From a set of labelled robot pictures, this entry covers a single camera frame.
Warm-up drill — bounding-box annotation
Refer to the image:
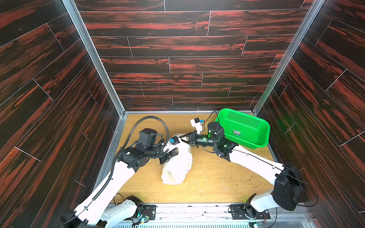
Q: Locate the black corrugated cable hose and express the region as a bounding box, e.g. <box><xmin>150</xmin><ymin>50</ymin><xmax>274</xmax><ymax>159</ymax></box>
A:
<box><xmin>82</xmin><ymin>115</ymin><xmax>170</xmax><ymax>211</ymax></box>

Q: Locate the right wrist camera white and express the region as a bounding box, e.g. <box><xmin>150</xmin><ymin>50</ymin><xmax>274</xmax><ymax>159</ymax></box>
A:
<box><xmin>190</xmin><ymin>118</ymin><xmax>204</xmax><ymax>134</ymax></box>

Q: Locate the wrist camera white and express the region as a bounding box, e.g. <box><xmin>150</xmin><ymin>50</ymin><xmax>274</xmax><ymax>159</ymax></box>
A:
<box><xmin>169</xmin><ymin>136</ymin><xmax>181</xmax><ymax>147</ymax></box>
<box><xmin>190</xmin><ymin>118</ymin><xmax>204</xmax><ymax>134</ymax></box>

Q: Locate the white plastic bag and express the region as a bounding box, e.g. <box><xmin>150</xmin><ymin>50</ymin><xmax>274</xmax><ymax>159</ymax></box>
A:
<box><xmin>161</xmin><ymin>142</ymin><xmax>193</xmax><ymax>185</ymax></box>

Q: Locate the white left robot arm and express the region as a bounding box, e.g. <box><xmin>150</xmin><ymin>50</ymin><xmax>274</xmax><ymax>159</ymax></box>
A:
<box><xmin>61</xmin><ymin>128</ymin><xmax>190</xmax><ymax>228</ymax></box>

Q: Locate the green plastic basket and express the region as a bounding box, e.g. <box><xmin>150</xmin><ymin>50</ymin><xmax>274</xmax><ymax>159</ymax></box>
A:
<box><xmin>216</xmin><ymin>108</ymin><xmax>271</xmax><ymax>149</ymax></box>

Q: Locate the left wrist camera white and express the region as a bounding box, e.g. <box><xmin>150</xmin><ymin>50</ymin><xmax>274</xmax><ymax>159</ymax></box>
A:
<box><xmin>169</xmin><ymin>136</ymin><xmax>181</xmax><ymax>147</ymax></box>

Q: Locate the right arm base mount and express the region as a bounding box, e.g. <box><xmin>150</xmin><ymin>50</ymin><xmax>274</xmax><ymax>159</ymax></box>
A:
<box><xmin>228</xmin><ymin>194</ymin><xmax>271</xmax><ymax>228</ymax></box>

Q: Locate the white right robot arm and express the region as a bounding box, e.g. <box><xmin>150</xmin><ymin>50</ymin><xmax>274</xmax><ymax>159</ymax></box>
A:
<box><xmin>170</xmin><ymin>122</ymin><xmax>305</xmax><ymax>219</ymax></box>

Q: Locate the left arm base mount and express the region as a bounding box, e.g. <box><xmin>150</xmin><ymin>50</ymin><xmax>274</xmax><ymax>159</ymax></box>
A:
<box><xmin>113</xmin><ymin>193</ymin><xmax>157</xmax><ymax>225</ymax></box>

